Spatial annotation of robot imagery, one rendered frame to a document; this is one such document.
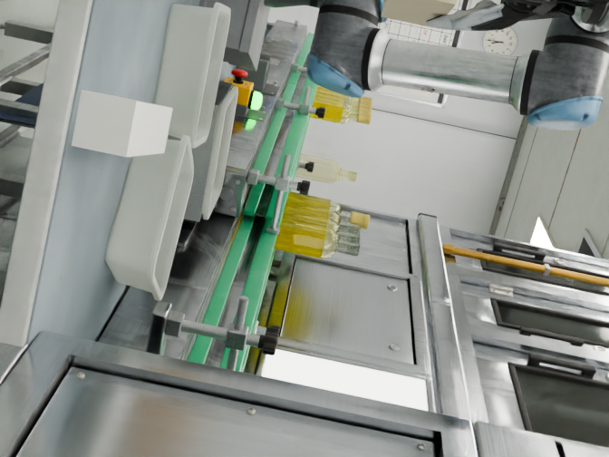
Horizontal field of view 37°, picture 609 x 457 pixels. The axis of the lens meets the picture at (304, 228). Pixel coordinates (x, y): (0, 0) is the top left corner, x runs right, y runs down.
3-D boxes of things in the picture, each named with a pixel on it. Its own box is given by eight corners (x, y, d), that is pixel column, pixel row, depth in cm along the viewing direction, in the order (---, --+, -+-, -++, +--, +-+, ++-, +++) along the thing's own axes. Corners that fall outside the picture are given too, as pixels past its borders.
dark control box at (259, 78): (232, 84, 243) (263, 91, 243) (236, 55, 240) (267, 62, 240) (236, 78, 250) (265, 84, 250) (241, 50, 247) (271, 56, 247)
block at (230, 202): (205, 212, 183) (239, 219, 183) (212, 169, 179) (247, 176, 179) (208, 206, 186) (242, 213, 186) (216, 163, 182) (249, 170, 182)
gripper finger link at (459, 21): (430, 14, 107) (504, -17, 106) (424, 23, 113) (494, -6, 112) (440, 38, 107) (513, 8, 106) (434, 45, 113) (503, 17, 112)
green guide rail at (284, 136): (247, 181, 184) (286, 189, 184) (248, 177, 184) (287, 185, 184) (307, 34, 347) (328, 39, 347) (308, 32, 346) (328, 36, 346)
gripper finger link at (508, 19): (462, 3, 111) (528, -25, 110) (460, 6, 112) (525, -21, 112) (477, 39, 111) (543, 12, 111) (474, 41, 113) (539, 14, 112)
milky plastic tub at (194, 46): (136, 139, 138) (192, 150, 138) (161, -11, 133) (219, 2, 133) (158, 130, 155) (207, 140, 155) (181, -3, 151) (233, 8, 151)
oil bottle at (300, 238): (236, 241, 194) (333, 262, 194) (240, 218, 192) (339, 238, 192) (239, 232, 199) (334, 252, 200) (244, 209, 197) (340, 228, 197)
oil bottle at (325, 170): (268, 170, 273) (353, 189, 273) (272, 154, 271) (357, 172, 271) (271, 164, 278) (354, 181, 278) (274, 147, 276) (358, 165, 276)
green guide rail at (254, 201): (242, 214, 187) (279, 222, 187) (243, 210, 187) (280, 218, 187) (304, 53, 349) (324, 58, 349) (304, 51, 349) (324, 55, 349)
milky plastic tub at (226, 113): (159, 215, 163) (206, 225, 163) (176, 95, 155) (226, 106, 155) (178, 184, 179) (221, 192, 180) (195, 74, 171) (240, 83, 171)
